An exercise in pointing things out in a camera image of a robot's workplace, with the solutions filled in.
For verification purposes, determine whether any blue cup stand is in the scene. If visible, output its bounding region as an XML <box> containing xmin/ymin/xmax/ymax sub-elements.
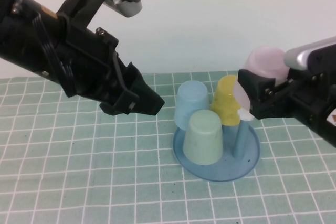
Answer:
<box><xmin>172</xmin><ymin>108</ymin><xmax>262</xmax><ymax>183</ymax></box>

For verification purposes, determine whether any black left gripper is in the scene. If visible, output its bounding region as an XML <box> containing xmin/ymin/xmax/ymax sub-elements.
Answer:
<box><xmin>62</xmin><ymin>28</ymin><xmax>166</xmax><ymax>116</ymax></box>

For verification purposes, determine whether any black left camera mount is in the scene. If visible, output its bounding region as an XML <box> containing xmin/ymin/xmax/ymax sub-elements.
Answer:
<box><xmin>56</xmin><ymin>0</ymin><xmax>132</xmax><ymax>41</ymax></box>

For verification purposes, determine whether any yellow plastic cup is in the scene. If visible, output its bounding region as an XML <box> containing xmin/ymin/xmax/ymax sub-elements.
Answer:
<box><xmin>209</xmin><ymin>74</ymin><xmax>242</xmax><ymax>126</ymax></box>

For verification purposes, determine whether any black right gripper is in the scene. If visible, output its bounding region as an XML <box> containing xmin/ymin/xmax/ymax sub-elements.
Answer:
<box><xmin>237</xmin><ymin>68</ymin><xmax>336</xmax><ymax>132</ymax></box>

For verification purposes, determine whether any green checkered tablecloth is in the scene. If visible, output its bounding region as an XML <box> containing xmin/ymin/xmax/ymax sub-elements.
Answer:
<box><xmin>0</xmin><ymin>70</ymin><xmax>336</xmax><ymax>224</ymax></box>

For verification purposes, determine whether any pink plastic cup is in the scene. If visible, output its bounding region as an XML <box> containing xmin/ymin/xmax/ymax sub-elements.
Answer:
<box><xmin>233</xmin><ymin>46</ymin><xmax>291</xmax><ymax>113</ymax></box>

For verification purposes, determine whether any light blue plastic cup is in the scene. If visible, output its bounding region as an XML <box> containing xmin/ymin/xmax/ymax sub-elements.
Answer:
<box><xmin>174</xmin><ymin>81</ymin><xmax>211</xmax><ymax>131</ymax></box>

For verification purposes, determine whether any green plastic cup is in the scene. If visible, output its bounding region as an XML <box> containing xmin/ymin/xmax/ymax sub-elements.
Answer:
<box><xmin>182</xmin><ymin>110</ymin><xmax>223</xmax><ymax>166</ymax></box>

